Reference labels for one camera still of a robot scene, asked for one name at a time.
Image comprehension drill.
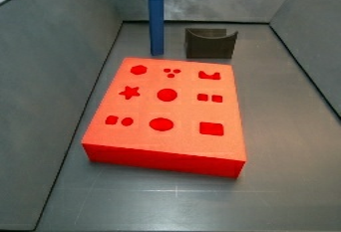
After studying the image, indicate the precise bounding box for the blue rectangular block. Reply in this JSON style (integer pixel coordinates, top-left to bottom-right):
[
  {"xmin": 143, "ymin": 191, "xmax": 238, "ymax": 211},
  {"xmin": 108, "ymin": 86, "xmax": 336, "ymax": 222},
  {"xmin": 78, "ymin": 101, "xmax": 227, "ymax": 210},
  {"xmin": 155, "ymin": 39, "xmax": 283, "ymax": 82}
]
[{"xmin": 148, "ymin": 0, "xmax": 164, "ymax": 56}]

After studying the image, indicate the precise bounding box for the red shape-sorting board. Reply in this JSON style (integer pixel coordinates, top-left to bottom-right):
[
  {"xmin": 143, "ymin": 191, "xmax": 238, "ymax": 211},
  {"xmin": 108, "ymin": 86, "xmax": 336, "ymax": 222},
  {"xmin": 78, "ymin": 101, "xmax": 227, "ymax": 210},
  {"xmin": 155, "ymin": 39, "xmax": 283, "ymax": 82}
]
[{"xmin": 81, "ymin": 58, "xmax": 246, "ymax": 178}]

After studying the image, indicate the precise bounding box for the dark grey curved holder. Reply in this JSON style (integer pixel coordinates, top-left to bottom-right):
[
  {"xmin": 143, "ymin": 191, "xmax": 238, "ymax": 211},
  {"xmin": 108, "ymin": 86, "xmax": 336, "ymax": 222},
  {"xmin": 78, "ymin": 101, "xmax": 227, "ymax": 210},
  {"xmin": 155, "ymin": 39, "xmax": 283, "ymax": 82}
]
[{"xmin": 184, "ymin": 28, "xmax": 238, "ymax": 59}]

